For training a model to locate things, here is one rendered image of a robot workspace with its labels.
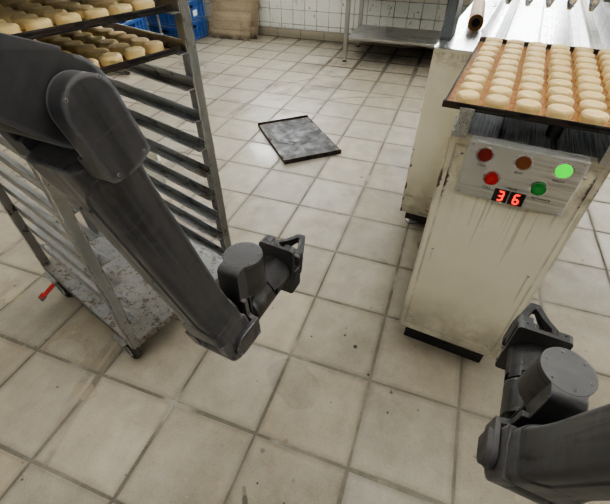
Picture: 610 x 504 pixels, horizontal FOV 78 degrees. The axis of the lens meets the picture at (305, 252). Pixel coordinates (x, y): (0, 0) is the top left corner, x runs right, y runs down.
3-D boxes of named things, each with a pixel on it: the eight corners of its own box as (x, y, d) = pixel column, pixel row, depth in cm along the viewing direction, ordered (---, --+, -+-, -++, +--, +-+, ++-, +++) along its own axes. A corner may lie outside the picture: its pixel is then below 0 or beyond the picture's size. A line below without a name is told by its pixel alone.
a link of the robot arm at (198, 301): (-70, 83, 24) (35, 106, 20) (5, 38, 27) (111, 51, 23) (190, 345, 59) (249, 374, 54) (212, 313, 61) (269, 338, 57)
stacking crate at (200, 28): (182, 32, 490) (179, 14, 476) (209, 35, 479) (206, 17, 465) (152, 44, 449) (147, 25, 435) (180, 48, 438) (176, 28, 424)
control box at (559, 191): (456, 185, 97) (472, 133, 88) (560, 209, 89) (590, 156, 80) (453, 192, 95) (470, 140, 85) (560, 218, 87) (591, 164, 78)
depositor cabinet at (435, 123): (445, 128, 282) (480, -7, 225) (551, 148, 259) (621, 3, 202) (396, 224, 198) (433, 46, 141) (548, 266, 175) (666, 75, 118)
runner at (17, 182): (99, 236, 100) (94, 227, 98) (89, 241, 98) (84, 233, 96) (-4, 161, 129) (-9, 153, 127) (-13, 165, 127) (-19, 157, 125)
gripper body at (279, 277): (267, 276, 72) (245, 302, 67) (264, 234, 65) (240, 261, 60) (297, 287, 70) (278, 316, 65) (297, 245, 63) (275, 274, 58)
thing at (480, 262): (433, 233, 192) (492, 35, 132) (505, 253, 181) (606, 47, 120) (393, 337, 146) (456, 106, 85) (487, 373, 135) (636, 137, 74)
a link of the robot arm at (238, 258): (193, 338, 57) (240, 360, 54) (173, 284, 50) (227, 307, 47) (239, 286, 65) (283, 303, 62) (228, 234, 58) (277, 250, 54)
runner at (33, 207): (110, 260, 106) (107, 253, 104) (101, 266, 104) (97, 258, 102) (10, 184, 135) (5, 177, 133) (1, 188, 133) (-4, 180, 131)
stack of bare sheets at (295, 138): (341, 153, 254) (341, 149, 252) (284, 164, 243) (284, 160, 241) (307, 118, 295) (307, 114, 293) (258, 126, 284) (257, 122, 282)
